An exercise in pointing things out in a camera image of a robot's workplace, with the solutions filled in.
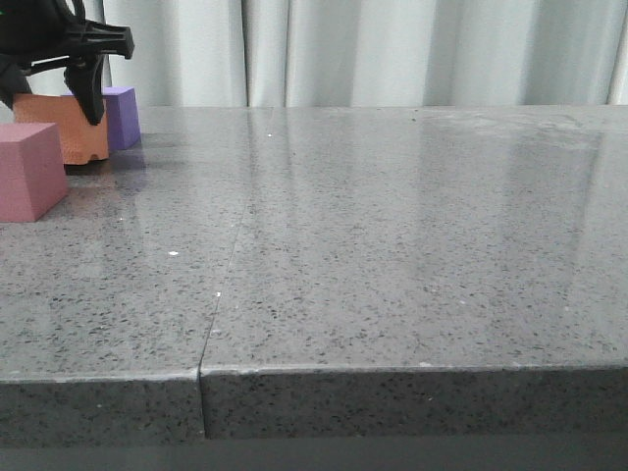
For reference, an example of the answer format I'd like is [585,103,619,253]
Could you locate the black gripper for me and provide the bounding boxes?
[0,0,134,126]

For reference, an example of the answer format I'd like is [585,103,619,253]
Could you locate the orange foam block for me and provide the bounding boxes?
[13,93,111,167]

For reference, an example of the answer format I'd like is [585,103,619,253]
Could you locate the purple foam cube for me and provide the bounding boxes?
[61,86,140,157]

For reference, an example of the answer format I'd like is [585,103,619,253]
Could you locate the pink foam cube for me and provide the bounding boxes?
[1,123,68,222]

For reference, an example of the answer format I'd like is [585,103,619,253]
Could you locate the grey-white curtain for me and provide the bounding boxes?
[0,0,628,127]

